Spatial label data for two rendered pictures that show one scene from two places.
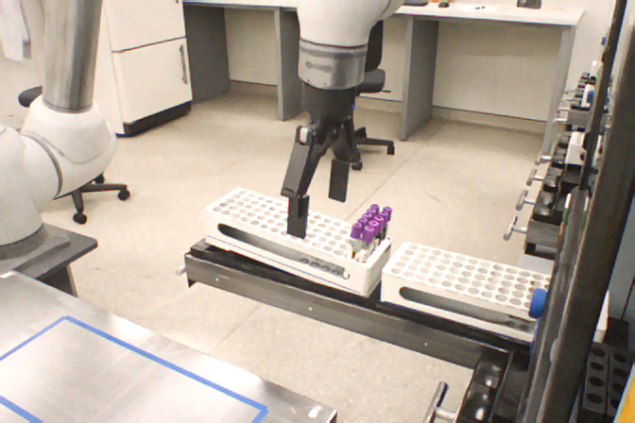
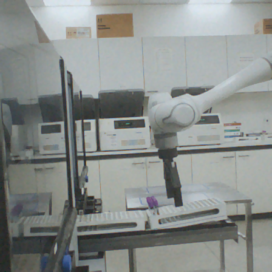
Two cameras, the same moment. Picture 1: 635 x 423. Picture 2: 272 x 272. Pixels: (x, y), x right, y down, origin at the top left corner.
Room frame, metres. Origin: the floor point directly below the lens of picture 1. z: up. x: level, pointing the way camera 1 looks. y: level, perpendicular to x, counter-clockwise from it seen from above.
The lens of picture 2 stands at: (1.72, -0.78, 1.22)
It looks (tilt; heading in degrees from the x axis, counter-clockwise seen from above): 3 degrees down; 147
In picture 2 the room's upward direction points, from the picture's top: 3 degrees counter-clockwise
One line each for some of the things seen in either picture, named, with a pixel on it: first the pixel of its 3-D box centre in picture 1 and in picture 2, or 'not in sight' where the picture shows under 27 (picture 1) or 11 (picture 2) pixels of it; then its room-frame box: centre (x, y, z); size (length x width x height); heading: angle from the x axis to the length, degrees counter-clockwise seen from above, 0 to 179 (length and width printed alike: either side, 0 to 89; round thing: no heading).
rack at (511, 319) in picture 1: (489, 298); (104, 224); (0.63, -0.23, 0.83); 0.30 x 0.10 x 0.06; 63
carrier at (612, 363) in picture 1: (612, 400); not in sight; (0.42, -0.31, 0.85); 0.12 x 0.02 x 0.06; 153
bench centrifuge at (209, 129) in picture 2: not in sight; (192, 115); (-1.18, 1.94, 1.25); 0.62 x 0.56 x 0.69; 153
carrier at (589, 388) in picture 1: (590, 394); not in sight; (0.43, -0.29, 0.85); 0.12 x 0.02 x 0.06; 153
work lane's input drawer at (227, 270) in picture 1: (371, 296); (152, 234); (0.71, -0.07, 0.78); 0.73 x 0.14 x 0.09; 63
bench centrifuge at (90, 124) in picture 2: not in sight; (72, 124); (-1.83, 0.66, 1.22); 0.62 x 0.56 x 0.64; 151
